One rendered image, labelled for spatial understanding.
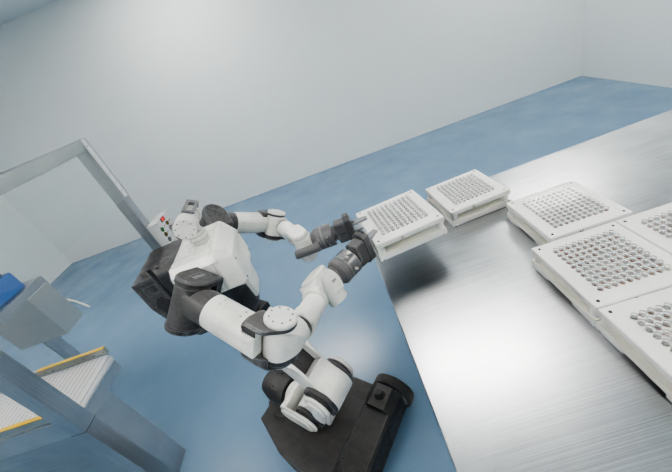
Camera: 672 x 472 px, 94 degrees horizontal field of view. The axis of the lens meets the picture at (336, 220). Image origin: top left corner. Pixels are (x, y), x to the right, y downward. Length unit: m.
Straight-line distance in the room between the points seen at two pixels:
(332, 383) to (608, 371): 0.80
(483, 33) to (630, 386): 4.41
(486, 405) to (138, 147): 4.87
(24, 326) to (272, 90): 3.54
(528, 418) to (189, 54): 4.49
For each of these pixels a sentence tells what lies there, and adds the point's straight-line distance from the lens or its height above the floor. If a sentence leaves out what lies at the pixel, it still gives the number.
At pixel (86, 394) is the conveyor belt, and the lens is 1.75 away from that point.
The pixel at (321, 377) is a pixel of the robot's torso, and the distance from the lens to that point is 1.27.
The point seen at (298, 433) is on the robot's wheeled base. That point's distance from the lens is 1.80.
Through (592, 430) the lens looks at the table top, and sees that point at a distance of 0.89.
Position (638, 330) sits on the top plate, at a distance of 0.95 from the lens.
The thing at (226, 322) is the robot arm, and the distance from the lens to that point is 0.80.
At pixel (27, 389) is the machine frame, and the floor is 1.05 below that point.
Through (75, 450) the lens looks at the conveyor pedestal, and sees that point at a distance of 2.02.
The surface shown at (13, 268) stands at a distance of 1.56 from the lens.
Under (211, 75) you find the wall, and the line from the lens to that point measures 4.57.
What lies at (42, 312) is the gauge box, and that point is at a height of 1.15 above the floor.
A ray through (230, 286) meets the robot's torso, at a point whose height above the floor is 1.13.
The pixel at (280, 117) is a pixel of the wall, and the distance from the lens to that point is 4.51.
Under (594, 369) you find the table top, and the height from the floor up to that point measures 0.85.
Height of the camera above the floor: 1.65
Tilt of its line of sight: 30 degrees down
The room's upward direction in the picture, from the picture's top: 23 degrees counter-clockwise
